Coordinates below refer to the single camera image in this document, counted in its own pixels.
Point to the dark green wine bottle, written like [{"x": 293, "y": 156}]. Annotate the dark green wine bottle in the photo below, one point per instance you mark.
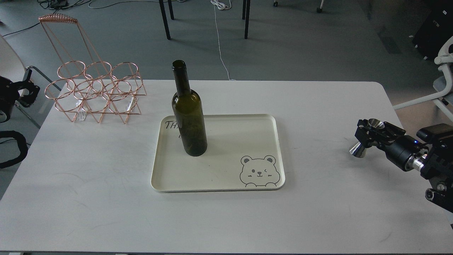
[{"x": 187, "y": 109}]

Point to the black equipment case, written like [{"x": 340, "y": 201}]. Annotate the black equipment case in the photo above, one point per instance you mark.
[{"x": 434, "y": 32}]

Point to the silver steel jigger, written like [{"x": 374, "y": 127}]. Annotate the silver steel jigger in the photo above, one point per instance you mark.
[{"x": 359, "y": 151}]

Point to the black table leg right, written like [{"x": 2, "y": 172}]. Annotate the black table leg right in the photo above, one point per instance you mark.
[{"x": 246, "y": 4}]

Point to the black table leg left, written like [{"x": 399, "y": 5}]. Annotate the black table leg left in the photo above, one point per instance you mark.
[{"x": 164, "y": 16}]

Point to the black table leg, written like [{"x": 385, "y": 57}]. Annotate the black table leg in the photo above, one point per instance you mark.
[
  {"x": 164, "y": 16},
  {"x": 246, "y": 4}
]

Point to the copper wire wine rack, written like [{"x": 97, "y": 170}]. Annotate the copper wire wine rack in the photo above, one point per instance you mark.
[{"x": 93, "y": 87}]

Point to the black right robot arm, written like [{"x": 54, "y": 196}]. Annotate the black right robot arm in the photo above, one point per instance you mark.
[{"x": 430, "y": 153}]

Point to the white chair left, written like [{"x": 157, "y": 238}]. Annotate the white chair left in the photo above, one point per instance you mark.
[{"x": 13, "y": 68}]

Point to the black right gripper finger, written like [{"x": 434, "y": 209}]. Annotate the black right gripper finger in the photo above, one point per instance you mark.
[
  {"x": 367, "y": 141},
  {"x": 366, "y": 127}
]

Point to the cream bear tray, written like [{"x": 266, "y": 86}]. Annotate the cream bear tray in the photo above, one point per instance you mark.
[{"x": 243, "y": 153}]

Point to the white office chair right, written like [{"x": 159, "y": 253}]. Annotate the white office chair right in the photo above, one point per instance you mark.
[{"x": 443, "y": 85}]

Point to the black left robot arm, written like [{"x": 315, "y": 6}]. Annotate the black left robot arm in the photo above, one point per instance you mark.
[{"x": 25, "y": 92}]

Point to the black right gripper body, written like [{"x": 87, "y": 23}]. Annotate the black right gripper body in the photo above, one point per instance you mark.
[{"x": 401, "y": 149}]

